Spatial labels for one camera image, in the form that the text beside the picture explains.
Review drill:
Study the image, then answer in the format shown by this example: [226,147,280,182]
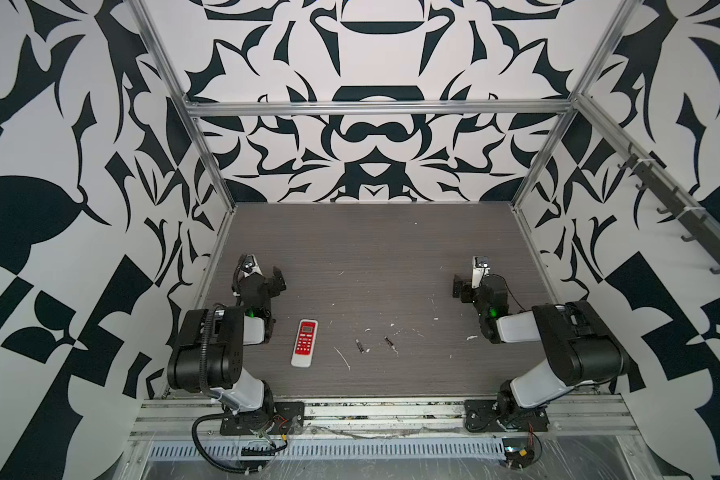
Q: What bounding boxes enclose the white red remote control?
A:
[291,319,318,368]

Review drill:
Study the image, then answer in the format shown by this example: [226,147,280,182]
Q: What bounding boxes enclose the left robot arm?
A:
[167,266,287,414]

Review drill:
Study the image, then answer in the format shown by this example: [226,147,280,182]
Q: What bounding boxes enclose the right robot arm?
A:
[452,274,631,432]

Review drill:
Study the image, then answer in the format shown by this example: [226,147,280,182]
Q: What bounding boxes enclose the small electronics board right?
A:
[500,435,543,471]

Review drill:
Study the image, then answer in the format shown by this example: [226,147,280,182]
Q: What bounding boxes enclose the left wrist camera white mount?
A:
[238,254,262,278]

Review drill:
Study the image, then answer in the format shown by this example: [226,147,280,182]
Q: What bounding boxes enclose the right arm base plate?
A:
[464,396,549,433]

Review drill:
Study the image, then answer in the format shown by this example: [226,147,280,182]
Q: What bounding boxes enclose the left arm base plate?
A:
[220,402,305,436]

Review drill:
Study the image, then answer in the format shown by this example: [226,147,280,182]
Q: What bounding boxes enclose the white slotted cable duct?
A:
[148,437,505,461]

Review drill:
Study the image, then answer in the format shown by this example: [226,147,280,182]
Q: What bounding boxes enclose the aluminium frame rail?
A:
[185,99,572,117]

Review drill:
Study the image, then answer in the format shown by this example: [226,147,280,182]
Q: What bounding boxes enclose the black wall hook rail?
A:
[619,142,720,276]

